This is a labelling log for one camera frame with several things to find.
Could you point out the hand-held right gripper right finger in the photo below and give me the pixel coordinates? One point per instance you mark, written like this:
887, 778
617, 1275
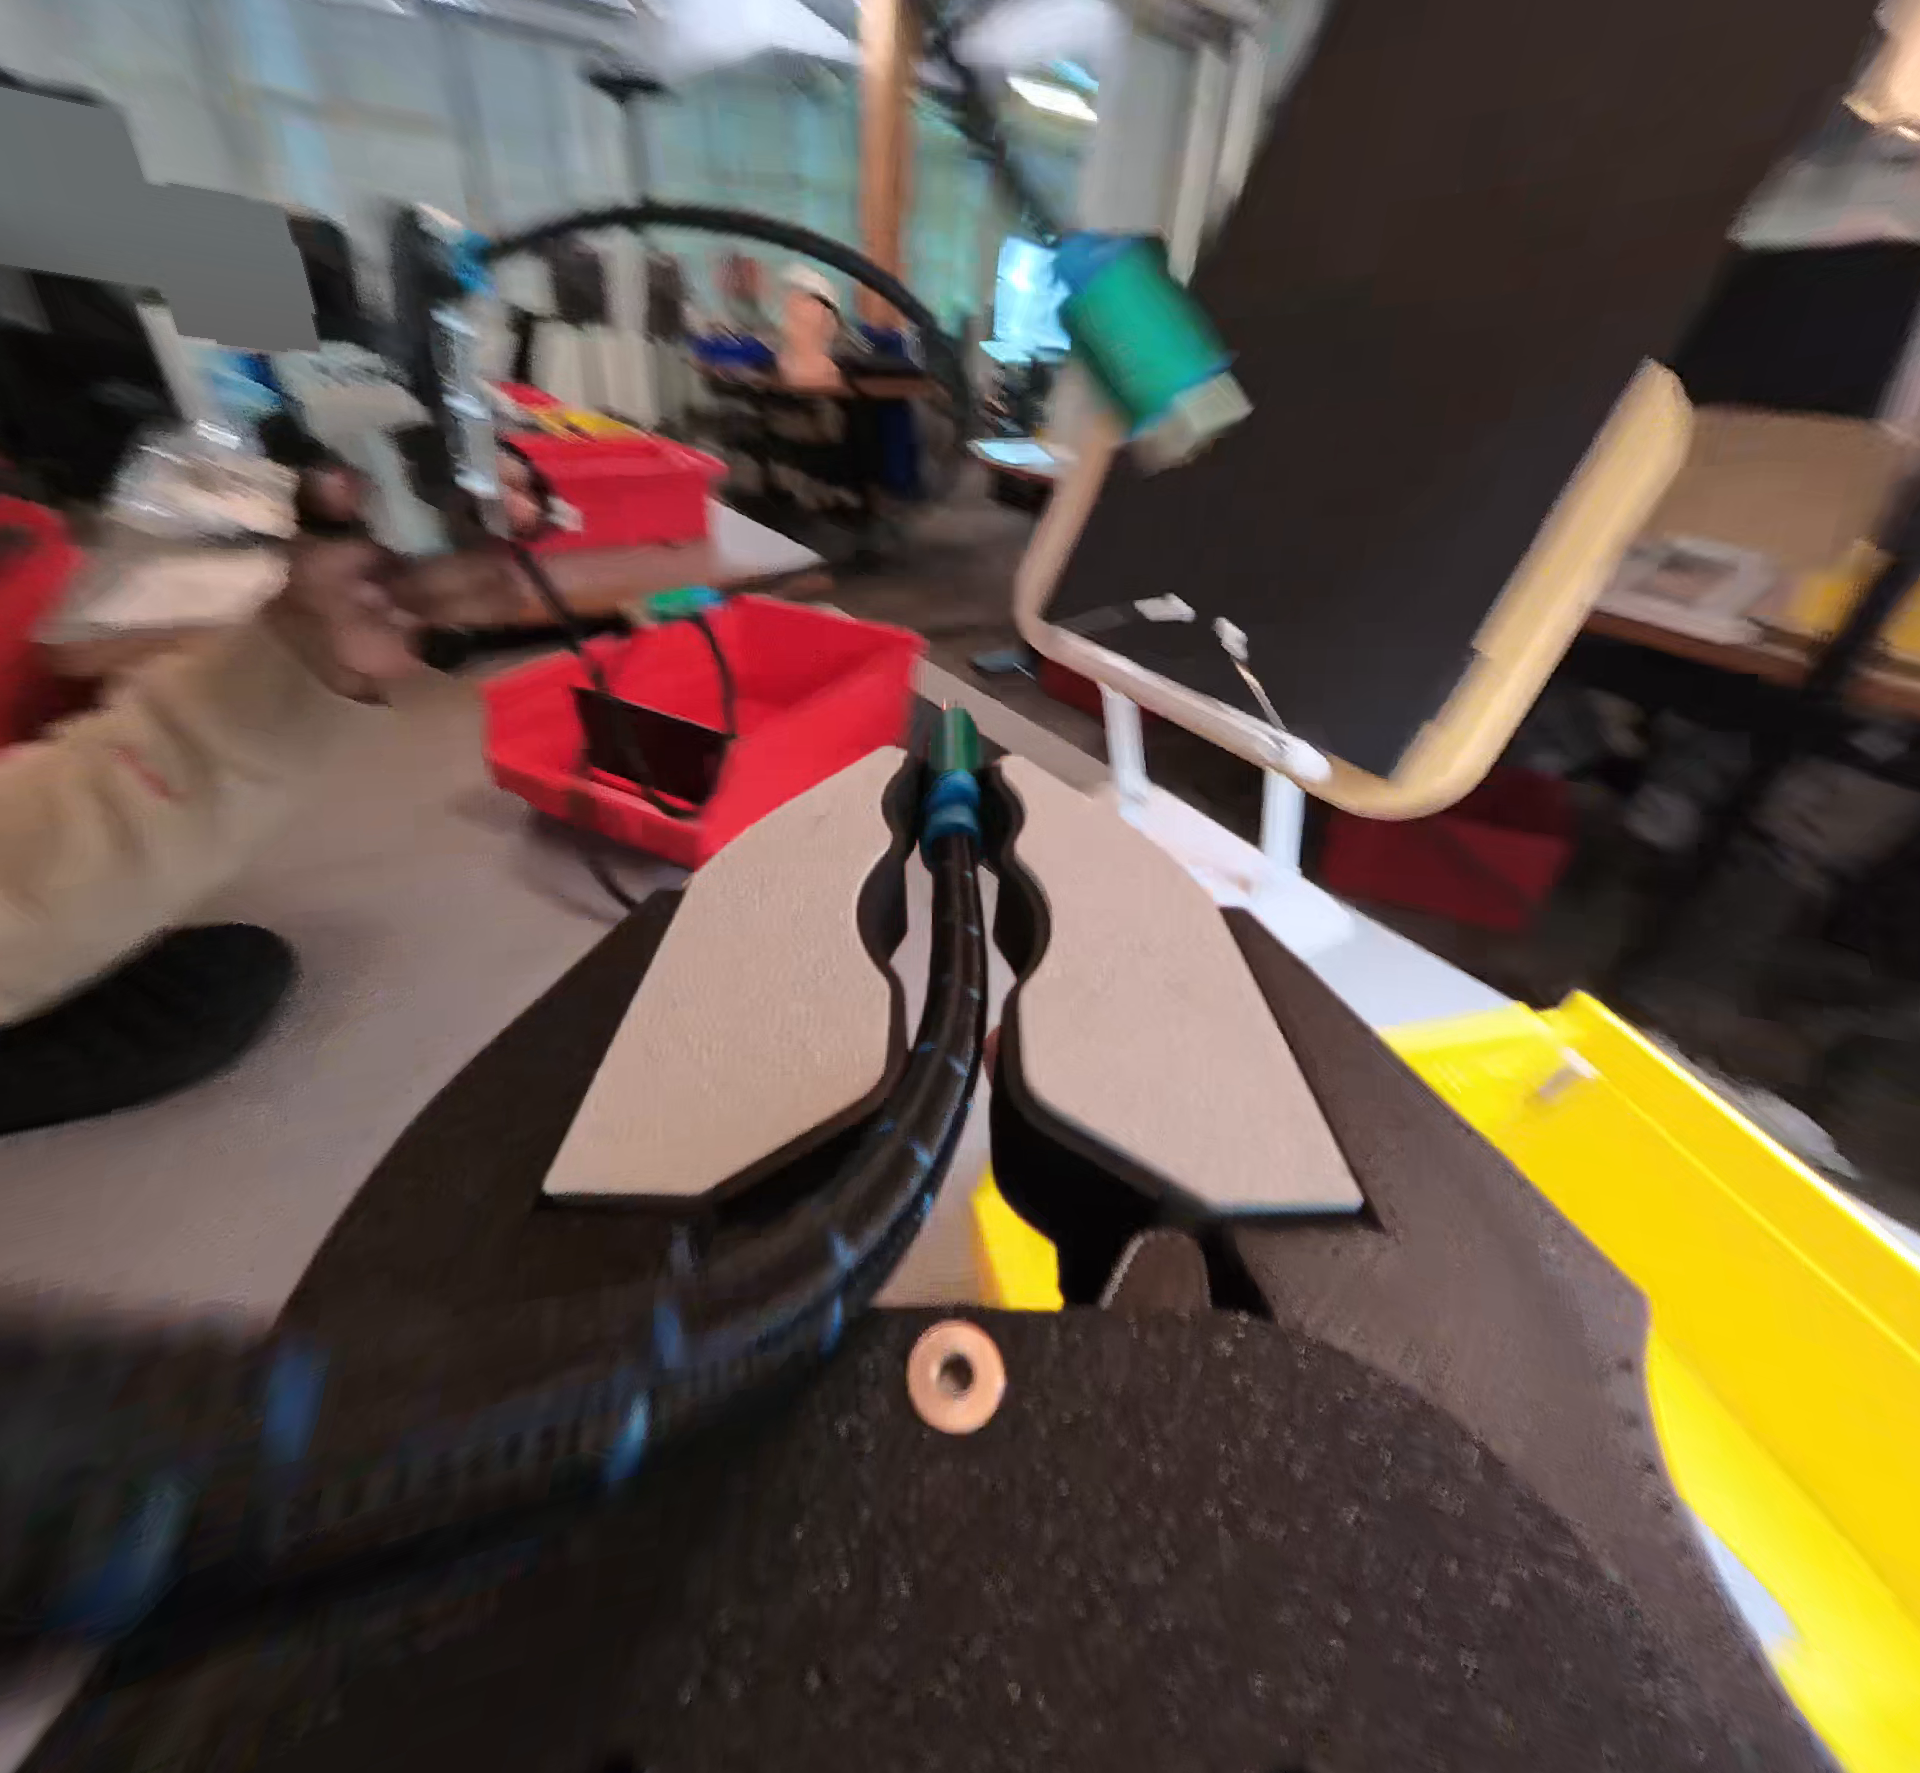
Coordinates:
1184, 1039

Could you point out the black board on white stand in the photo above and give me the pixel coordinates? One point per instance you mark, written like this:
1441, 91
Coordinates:
1501, 302

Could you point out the red fabric floor bin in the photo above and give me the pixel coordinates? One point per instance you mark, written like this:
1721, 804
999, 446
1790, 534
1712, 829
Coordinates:
1441, 850

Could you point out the yellow plastic bin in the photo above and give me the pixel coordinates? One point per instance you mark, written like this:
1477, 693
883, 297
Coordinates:
1725, 1277

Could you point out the red plastic bin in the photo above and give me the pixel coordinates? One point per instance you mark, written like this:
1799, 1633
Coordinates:
630, 491
810, 693

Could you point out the person's left hand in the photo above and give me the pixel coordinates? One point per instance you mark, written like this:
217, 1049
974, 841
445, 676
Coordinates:
352, 619

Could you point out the black bin divider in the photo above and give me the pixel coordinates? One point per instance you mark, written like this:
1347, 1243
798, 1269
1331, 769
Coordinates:
653, 745

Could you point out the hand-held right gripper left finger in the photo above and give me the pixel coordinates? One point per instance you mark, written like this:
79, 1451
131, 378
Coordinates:
734, 1022

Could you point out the black chair armrest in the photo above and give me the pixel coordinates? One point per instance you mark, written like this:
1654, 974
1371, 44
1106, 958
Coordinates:
134, 1022

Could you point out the wooden desk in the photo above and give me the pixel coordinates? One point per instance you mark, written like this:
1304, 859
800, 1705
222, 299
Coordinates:
1770, 633

